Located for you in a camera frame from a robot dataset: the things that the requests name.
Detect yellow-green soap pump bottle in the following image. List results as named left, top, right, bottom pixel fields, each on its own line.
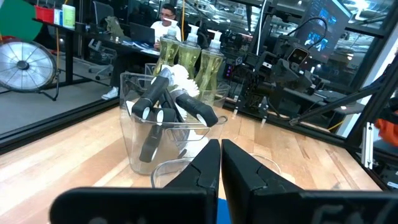
left=177, top=24, right=203, bottom=81
left=195, top=30, right=225, bottom=106
left=153, top=17, right=182, bottom=78

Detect small white box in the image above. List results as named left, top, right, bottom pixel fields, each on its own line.
left=53, top=8, right=64, bottom=26

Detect black office chair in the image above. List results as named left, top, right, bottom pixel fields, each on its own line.
left=88, top=0, right=118, bottom=81

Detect person's white shoe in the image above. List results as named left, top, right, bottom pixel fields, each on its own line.
left=100, top=86, right=120, bottom=101

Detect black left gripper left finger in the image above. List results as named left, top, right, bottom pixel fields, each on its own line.
left=49, top=139, right=221, bottom=224

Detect person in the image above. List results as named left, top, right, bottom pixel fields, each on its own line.
left=108, top=2, right=183, bottom=94

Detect round floor fan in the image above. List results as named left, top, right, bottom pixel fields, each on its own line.
left=0, top=39, right=60, bottom=102

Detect pale green canister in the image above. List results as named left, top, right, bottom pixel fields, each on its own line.
left=62, top=3, right=76, bottom=30

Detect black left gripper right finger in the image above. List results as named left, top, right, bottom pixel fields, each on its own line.
left=221, top=139, right=398, bottom=224

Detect black desk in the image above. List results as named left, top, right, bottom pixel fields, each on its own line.
left=83, top=29, right=162, bottom=60

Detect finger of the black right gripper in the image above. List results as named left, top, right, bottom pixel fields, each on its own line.
left=303, top=74, right=323, bottom=94
left=270, top=58, right=289, bottom=82

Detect white papers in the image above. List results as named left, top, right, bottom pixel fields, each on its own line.
left=133, top=40, right=161, bottom=57

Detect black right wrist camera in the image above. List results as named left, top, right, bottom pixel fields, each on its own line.
left=286, top=46, right=311, bottom=67

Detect red container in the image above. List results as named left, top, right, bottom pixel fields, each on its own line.
left=34, top=4, right=55, bottom=25

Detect green board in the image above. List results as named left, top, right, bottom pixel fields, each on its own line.
left=0, top=0, right=44, bottom=43

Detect black laptop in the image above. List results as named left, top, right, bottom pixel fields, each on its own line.
left=129, top=22, right=156, bottom=46

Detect orange object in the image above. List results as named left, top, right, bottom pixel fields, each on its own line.
left=374, top=118, right=398, bottom=147

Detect silver metal bracket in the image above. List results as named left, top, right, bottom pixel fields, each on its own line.
left=361, top=121, right=375, bottom=170

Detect white hanging cable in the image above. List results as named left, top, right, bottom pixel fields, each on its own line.
left=255, top=0, right=269, bottom=57

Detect black side table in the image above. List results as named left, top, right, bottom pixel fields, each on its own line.
left=32, top=18, right=94, bottom=85

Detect dark monitor screen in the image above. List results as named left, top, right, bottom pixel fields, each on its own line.
left=295, top=0, right=354, bottom=52

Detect olive cloth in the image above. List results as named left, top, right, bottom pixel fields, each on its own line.
left=104, top=16, right=125, bottom=38

